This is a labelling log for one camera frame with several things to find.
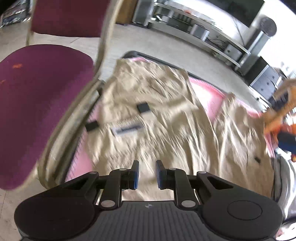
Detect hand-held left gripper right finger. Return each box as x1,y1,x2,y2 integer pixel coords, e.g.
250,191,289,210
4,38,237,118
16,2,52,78
156,160,232,208

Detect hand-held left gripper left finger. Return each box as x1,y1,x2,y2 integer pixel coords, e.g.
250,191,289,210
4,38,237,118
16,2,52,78
76,160,139,209

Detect beige pants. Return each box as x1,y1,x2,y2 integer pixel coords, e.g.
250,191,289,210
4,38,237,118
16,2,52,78
87,58,275,202

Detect pink mat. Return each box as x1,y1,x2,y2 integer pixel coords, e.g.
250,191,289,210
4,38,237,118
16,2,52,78
65,57,275,183

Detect maroon upholstered chair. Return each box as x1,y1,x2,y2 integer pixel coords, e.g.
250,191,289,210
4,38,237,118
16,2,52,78
0,0,123,190

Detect grey patterned cloth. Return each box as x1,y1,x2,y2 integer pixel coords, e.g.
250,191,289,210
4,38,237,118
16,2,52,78
272,155,296,234

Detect orange juice bottle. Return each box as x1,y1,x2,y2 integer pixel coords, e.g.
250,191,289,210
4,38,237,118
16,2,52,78
264,102,296,163

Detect grey drawer cabinet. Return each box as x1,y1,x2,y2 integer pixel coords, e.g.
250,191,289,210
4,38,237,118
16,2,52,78
249,57,283,100

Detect small silver box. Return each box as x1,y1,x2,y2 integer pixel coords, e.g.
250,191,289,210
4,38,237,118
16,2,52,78
191,23,210,40
225,44,244,61

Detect tan jacket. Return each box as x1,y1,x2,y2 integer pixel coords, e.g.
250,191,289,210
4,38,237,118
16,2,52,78
274,79,296,99

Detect white television stand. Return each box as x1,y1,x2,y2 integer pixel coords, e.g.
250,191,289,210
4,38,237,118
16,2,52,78
148,0,251,67

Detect silver tower speaker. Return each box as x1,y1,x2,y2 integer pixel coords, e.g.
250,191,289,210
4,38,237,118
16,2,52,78
132,0,158,26
238,30,270,75

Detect brown wooden cabinet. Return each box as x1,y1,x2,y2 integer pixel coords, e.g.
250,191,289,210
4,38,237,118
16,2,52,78
116,0,139,25

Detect black flat television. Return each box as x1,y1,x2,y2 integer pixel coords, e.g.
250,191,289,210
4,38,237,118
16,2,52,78
208,0,265,27

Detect round black disc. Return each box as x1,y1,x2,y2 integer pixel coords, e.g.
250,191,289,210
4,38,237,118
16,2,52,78
258,17,277,37

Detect stack of printed papers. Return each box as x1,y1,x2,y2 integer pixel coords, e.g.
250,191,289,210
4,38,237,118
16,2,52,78
0,0,31,29

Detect black television cable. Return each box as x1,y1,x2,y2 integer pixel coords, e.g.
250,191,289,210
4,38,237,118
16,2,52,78
233,18,246,48

